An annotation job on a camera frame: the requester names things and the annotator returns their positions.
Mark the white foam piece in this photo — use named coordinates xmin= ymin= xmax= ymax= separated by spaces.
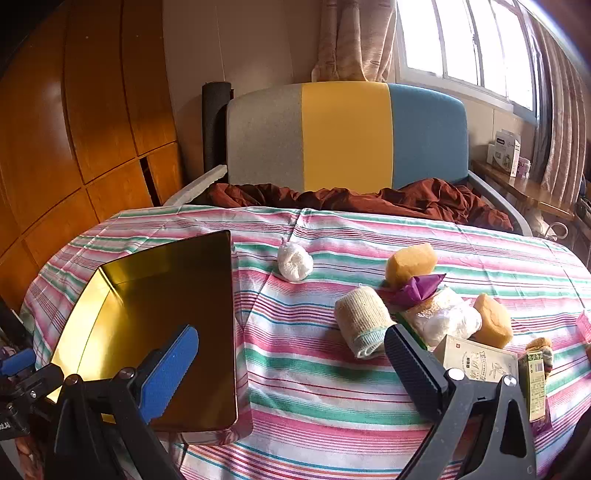
xmin=164 ymin=165 xmax=228 ymax=207

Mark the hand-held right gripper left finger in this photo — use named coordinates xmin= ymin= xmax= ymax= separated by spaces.
xmin=53 ymin=324 xmax=199 ymax=480

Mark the white cable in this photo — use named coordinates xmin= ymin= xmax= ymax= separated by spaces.
xmin=531 ymin=220 xmax=570 ymax=241

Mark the wooden side table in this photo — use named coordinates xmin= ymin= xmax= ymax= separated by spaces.
xmin=471 ymin=159 xmax=575 ymax=220

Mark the white towel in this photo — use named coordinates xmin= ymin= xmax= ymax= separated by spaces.
xmin=334 ymin=285 xmax=395 ymax=359

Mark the tiger plush toy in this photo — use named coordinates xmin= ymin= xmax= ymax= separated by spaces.
xmin=526 ymin=337 xmax=554 ymax=380

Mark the black rolled mat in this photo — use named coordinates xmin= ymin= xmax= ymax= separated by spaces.
xmin=202 ymin=82 xmax=232 ymax=174

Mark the window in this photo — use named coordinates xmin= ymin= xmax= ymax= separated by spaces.
xmin=394 ymin=0 xmax=541 ymax=116

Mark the slim green cardboard box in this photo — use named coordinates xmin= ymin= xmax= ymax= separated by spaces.
xmin=517 ymin=349 xmax=548 ymax=423

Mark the cream cardboard box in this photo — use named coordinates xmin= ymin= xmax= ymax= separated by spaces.
xmin=433 ymin=335 xmax=519 ymax=384

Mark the wooden wardrobe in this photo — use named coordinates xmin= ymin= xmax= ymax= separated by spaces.
xmin=0 ymin=0 xmax=185 ymax=315

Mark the grey yellow blue headboard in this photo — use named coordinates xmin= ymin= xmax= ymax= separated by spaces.
xmin=225 ymin=80 xmax=469 ymax=195

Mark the white plastic-wrapped ball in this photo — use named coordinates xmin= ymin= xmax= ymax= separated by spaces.
xmin=277 ymin=240 xmax=315 ymax=282
xmin=429 ymin=302 xmax=483 ymax=344

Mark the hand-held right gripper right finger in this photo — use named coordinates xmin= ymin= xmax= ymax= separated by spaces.
xmin=384 ymin=324 xmax=536 ymax=480

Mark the green-edged cracker packet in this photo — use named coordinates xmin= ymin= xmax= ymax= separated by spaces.
xmin=394 ymin=287 xmax=462 ymax=350

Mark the grey bed rail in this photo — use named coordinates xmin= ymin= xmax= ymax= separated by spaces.
xmin=468 ymin=171 xmax=532 ymax=236

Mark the white appliance carton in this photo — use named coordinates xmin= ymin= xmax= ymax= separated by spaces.
xmin=487 ymin=130 xmax=522 ymax=178

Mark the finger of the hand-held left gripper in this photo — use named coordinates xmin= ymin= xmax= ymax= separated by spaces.
xmin=0 ymin=348 xmax=64 ymax=408

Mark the maroon quilt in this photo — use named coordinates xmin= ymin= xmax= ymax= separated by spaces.
xmin=205 ymin=178 xmax=515 ymax=232

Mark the beige patterned curtain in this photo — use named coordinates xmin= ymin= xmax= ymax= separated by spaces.
xmin=531 ymin=14 xmax=591 ymax=206
xmin=311 ymin=0 xmax=398 ymax=84

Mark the striped pink green blanket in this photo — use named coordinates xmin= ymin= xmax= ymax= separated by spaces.
xmin=21 ymin=205 xmax=591 ymax=480

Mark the gold metal tin box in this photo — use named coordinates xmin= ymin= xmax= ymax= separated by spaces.
xmin=46 ymin=230 xmax=241 ymax=435

